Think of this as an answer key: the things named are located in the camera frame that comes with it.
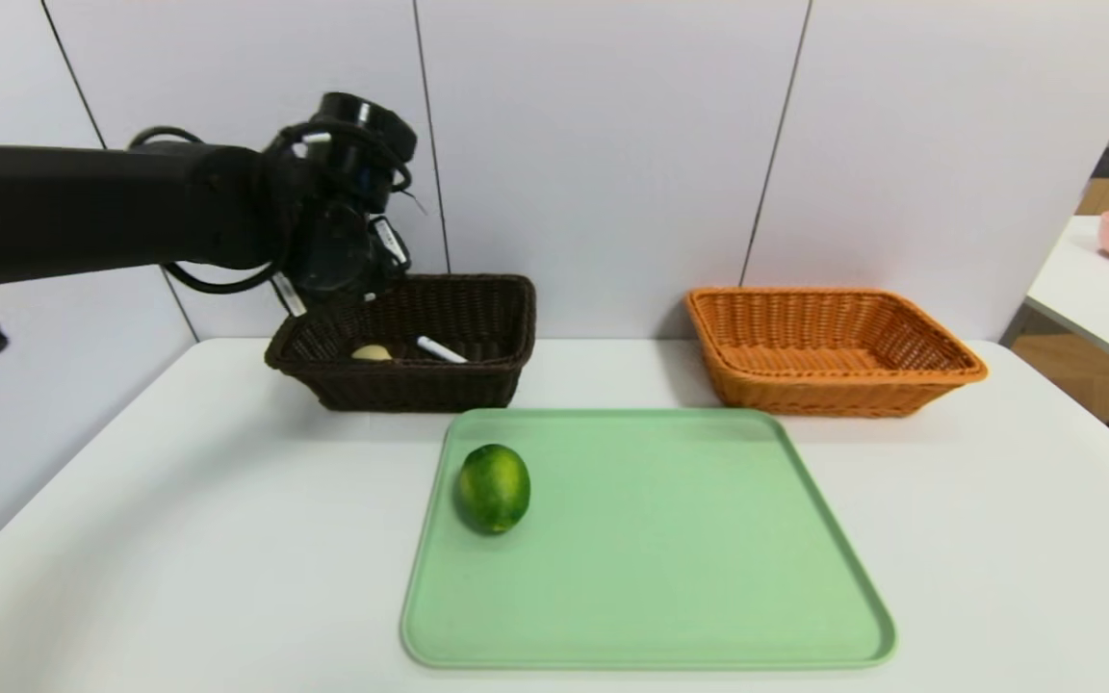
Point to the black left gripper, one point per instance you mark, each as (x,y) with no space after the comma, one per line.
(291,295)

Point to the white marker with blue cap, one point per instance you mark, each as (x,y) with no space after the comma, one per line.
(441,350)

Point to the green lime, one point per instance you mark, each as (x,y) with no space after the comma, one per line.
(494,489)

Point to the orange and black left arm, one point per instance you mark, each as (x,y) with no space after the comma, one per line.
(83,212)

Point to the dark brown wicker basket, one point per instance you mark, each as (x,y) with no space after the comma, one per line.
(400,385)

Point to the orange wicker basket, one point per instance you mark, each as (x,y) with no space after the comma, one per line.
(824,395)

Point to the light green plastic tray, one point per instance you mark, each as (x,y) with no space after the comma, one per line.
(670,577)

